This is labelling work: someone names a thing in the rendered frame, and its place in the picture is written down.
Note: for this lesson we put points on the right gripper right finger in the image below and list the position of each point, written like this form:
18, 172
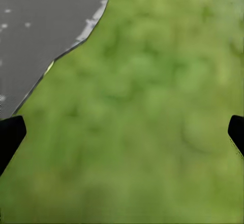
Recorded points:
236, 131

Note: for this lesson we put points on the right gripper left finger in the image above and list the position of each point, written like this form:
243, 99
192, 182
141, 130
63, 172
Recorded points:
12, 133

